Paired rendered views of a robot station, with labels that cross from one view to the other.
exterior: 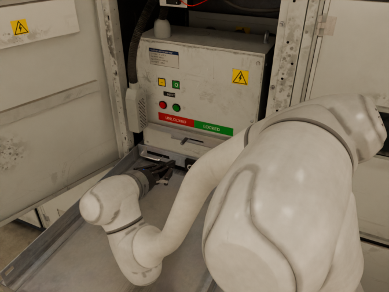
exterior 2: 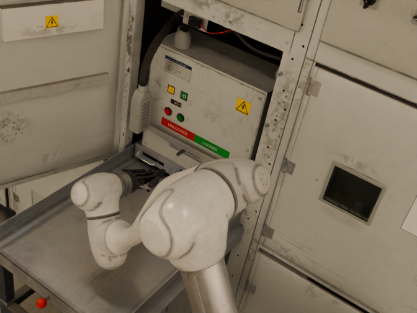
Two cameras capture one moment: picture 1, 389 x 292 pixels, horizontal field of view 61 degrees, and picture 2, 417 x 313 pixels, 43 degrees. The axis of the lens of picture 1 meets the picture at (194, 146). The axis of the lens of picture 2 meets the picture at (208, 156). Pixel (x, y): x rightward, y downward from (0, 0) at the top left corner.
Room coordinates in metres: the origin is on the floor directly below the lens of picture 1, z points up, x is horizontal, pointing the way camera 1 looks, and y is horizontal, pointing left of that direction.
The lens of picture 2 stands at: (-0.57, -0.17, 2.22)
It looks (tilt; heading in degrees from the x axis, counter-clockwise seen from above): 36 degrees down; 4
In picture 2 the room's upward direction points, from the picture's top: 11 degrees clockwise
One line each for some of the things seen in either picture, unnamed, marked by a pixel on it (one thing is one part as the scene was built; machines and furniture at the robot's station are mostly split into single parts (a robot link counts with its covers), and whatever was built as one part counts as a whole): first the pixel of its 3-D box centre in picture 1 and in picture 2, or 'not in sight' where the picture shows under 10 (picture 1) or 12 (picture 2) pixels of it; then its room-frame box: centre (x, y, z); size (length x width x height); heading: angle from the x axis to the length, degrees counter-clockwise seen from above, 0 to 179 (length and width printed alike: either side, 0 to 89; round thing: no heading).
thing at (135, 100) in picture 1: (137, 108); (141, 109); (1.14, 0.22, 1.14); 0.08 x 0.05 x 0.17; 156
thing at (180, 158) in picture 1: (195, 161); (189, 174); (1.13, 0.00, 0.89); 0.54 x 0.05 x 0.06; 66
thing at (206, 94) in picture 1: (193, 109); (196, 124); (1.11, 0.00, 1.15); 0.48 x 0.01 x 0.48; 66
